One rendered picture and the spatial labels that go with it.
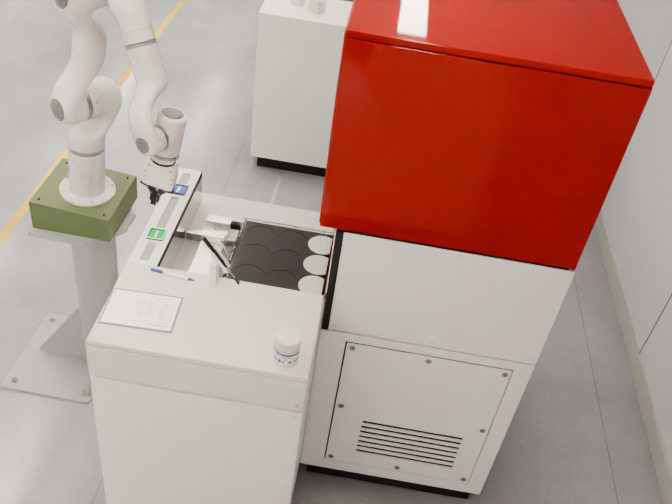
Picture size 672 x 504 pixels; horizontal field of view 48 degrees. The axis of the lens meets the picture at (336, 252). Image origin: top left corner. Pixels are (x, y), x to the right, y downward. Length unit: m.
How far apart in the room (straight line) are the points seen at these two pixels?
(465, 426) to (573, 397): 1.01
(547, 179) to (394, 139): 0.42
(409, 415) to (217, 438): 0.71
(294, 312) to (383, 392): 0.52
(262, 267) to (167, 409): 0.55
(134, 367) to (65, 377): 1.19
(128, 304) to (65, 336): 1.13
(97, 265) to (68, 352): 0.65
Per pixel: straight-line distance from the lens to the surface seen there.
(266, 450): 2.37
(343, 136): 1.99
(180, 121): 2.22
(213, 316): 2.23
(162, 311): 2.24
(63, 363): 3.43
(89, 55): 2.43
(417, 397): 2.63
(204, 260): 2.54
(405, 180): 2.05
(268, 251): 2.56
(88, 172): 2.68
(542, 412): 3.53
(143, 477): 2.63
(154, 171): 2.34
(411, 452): 2.86
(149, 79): 2.22
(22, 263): 3.96
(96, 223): 2.69
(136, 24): 2.21
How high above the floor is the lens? 2.54
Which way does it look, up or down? 39 degrees down
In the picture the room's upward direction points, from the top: 9 degrees clockwise
